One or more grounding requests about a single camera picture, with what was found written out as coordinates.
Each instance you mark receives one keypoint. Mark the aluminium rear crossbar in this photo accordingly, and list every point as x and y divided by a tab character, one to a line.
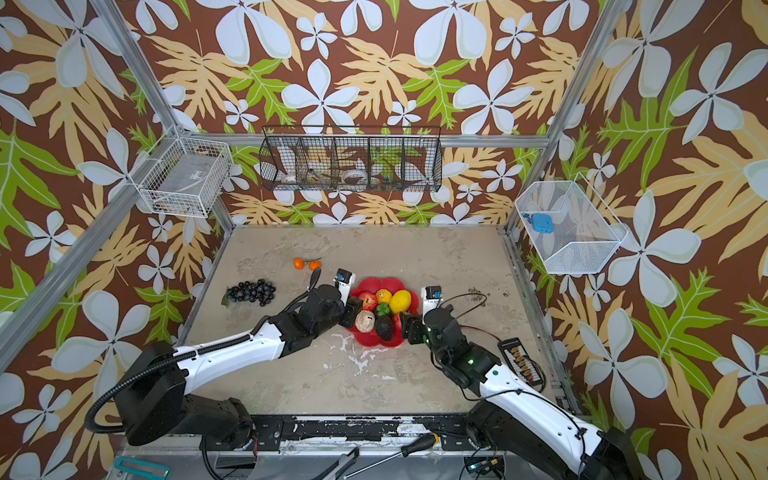
450	141

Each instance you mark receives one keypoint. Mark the aluminium frame post right rear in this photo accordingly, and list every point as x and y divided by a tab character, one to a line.
585	68

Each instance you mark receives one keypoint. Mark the yellow lemon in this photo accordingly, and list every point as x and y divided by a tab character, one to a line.
400	301

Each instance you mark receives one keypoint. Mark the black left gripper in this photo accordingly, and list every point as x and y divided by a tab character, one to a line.
352	308

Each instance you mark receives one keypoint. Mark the black grape bunch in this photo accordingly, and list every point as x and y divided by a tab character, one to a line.
261	291

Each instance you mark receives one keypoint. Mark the small yellow orange fruit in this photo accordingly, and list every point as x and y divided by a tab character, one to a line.
384	296

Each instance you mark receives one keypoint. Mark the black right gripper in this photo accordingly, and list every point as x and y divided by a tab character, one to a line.
414	327

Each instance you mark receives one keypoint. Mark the dark avocado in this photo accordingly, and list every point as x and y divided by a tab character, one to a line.
384	327

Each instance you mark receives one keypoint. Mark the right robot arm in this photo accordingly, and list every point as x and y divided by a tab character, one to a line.
511	416

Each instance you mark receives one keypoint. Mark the black pliers handle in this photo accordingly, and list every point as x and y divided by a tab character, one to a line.
338	469

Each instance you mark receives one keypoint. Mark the black handled screwdriver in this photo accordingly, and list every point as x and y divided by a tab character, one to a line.
422	443

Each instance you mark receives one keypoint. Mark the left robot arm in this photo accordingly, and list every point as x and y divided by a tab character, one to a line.
157	395

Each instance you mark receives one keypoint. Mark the white mesh basket right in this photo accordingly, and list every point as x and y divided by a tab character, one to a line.
587	231

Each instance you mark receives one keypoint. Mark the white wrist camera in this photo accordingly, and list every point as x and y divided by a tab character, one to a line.
344	280
431	298

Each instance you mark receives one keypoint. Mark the red apple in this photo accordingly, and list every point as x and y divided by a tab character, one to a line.
368	300

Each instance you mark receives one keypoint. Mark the blue object in basket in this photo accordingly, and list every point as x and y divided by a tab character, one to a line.
541	223

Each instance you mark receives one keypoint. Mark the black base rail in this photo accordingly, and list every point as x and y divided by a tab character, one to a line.
280	432

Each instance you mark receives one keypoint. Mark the white wire basket left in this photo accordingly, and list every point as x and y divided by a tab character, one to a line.
182	175

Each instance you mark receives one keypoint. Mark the teal tool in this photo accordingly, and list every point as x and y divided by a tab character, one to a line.
134	468

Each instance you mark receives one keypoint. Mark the white garlic bulb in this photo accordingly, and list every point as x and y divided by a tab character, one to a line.
365	321

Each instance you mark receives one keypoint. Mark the aluminium frame post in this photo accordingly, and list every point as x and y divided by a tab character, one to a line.
585	68
148	83

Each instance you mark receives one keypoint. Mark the orange tangerine pair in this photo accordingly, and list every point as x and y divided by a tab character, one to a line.
311	264

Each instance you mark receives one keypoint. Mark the aluminium frame post left rear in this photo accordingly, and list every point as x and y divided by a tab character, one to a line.
148	83

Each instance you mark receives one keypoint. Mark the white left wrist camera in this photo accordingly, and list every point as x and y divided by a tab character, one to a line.
344	280

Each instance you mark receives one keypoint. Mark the black wire basket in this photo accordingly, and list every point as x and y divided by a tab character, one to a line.
357	165

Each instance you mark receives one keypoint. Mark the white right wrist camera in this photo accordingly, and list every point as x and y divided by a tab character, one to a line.
431	298

